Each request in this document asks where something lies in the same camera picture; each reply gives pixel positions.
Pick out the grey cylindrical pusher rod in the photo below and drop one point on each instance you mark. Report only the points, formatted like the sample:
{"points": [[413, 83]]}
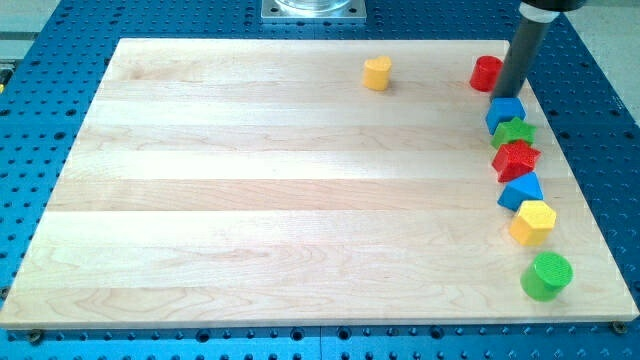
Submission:
{"points": [[523, 49]]}

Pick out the black robot arm end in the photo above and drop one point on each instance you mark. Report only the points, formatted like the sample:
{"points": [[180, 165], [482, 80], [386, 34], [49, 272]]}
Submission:
{"points": [[556, 5]]}

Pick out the blue cube block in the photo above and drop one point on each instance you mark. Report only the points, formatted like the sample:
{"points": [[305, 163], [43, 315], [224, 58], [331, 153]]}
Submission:
{"points": [[503, 110]]}

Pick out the red star block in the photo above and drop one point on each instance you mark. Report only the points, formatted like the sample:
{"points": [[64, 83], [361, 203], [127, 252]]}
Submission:
{"points": [[514, 159]]}

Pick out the board clamp screw left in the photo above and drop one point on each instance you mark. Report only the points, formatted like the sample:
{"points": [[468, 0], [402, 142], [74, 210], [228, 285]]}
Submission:
{"points": [[35, 336]]}

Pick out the board clamp screw right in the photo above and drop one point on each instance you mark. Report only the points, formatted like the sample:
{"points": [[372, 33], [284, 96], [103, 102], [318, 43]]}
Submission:
{"points": [[618, 328]]}

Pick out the yellow heart block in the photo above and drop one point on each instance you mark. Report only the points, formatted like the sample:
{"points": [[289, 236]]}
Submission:
{"points": [[376, 73]]}

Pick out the green cylinder block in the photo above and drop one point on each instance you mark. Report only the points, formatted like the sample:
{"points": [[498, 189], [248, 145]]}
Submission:
{"points": [[547, 276]]}

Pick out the red cylinder block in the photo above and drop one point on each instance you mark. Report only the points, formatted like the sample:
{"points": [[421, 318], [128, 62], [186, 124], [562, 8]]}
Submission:
{"points": [[485, 73]]}

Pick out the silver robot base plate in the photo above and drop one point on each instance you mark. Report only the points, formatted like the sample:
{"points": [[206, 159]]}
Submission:
{"points": [[283, 10]]}

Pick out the green star block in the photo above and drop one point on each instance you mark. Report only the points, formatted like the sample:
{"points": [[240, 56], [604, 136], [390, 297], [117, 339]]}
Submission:
{"points": [[512, 131]]}

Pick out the yellow hexagon block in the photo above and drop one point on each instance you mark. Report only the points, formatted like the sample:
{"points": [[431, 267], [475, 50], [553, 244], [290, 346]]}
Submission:
{"points": [[532, 223]]}

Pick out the blue triangle block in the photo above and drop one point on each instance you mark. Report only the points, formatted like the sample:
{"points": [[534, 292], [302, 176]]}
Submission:
{"points": [[524, 188]]}

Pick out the light wooden board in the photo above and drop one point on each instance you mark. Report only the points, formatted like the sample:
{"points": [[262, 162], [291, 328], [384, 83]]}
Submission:
{"points": [[240, 183]]}

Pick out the board clamp screw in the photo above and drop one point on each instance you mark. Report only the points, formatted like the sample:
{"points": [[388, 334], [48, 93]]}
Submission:
{"points": [[618, 328], [35, 336]]}

